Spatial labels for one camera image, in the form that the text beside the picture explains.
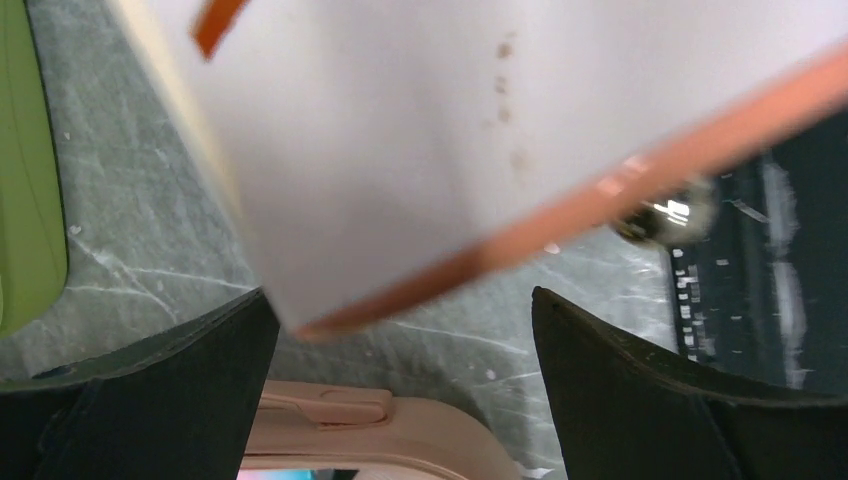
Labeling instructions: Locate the green plastic tray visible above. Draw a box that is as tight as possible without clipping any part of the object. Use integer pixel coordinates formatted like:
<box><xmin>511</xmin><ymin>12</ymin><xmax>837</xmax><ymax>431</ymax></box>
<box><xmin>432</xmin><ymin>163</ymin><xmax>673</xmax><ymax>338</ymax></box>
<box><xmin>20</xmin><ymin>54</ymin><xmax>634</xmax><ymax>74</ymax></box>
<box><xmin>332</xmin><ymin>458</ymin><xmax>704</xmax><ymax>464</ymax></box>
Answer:
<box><xmin>1</xmin><ymin>0</ymin><xmax>68</xmax><ymax>337</ymax></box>

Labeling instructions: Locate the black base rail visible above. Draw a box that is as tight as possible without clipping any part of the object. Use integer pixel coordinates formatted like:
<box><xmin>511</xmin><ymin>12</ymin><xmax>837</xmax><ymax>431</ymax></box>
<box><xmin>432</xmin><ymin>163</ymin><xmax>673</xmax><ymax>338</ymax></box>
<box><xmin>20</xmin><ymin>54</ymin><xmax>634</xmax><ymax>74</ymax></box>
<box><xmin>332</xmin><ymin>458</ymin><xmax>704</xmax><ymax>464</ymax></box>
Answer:
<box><xmin>668</xmin><ymin>111</ymin><xmax>847</xmax><ymax>395</ymax></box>

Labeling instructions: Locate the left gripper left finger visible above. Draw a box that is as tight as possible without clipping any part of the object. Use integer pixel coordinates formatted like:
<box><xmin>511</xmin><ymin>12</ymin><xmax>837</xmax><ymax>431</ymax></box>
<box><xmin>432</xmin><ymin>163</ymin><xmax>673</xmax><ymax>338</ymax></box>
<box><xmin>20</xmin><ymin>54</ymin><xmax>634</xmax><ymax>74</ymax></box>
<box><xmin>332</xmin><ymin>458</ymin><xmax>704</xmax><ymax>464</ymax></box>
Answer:
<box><xmin>1</xmin><ymin>290</ymin><xmax>279</xmax><ymax>479</ymax></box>

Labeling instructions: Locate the pink blue spray bottle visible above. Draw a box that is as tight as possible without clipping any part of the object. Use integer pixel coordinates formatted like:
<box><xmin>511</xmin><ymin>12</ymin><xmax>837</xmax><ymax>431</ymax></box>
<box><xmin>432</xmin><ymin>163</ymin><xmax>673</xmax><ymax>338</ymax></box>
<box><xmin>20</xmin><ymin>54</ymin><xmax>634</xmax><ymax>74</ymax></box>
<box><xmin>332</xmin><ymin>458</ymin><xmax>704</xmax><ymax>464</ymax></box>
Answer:
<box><xmin>236</xmin><ymin>469</ymin><xmax>317</xmax><ymax>480</ymax></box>

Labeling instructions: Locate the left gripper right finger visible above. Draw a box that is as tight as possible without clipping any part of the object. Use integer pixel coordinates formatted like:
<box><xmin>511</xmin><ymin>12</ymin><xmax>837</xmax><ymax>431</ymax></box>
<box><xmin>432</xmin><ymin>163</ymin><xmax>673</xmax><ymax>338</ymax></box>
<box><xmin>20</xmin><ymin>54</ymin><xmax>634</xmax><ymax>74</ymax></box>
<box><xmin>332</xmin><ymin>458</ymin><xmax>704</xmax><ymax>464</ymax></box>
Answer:
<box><xmin>532</xmin><ymin>287</ymin><xmax>847</xmax><ymax>479</ymax></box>

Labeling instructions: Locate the pink hard-shell suitcase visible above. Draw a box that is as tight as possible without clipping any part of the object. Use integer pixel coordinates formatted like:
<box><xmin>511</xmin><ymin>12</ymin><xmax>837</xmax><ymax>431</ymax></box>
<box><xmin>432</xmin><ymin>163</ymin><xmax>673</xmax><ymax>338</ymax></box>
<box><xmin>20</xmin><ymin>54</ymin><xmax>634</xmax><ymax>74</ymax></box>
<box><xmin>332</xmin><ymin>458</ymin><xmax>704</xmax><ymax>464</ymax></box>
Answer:
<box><xmin>241</xmin><ymin>380</ymin><xmax>521</xmax><ymax>480</ymax></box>

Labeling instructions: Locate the cream appliance with orange rim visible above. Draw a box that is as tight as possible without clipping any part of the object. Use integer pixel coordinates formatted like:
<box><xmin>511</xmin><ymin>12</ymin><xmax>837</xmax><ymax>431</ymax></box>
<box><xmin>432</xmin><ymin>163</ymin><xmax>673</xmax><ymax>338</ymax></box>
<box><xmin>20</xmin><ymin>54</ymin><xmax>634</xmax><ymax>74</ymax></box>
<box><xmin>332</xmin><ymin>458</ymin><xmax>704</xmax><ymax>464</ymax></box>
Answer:
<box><xmin>109</xmin><ymin>1</ymin><xmax>847</xmax><ymax>339</ymax></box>

